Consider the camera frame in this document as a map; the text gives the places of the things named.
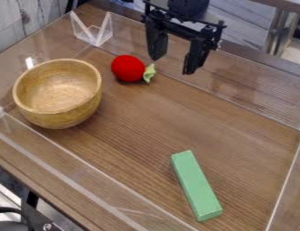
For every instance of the brown wooden bowl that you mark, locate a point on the brown wooden bowl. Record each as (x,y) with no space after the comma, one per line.
(58,93)

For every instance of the red plush strawberry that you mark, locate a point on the red plush strawberry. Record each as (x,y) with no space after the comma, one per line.
(128,69)

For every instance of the metal table leg background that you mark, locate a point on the metal table leg background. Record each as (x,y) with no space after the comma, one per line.
(281,30)

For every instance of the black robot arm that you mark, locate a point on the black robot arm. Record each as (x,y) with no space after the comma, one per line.
(185,19)

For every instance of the clear acrylic front barrier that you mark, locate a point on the clear acrylic front barrier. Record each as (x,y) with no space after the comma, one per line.
(98,202)

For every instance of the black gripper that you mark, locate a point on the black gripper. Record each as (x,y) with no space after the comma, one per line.
(186,19)

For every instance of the black table frame bracket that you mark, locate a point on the black table frame bracket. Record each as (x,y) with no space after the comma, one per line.
(19,216)

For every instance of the green rectangular stick block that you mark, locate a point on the green rectangular stick block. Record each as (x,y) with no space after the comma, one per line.
(197,189)

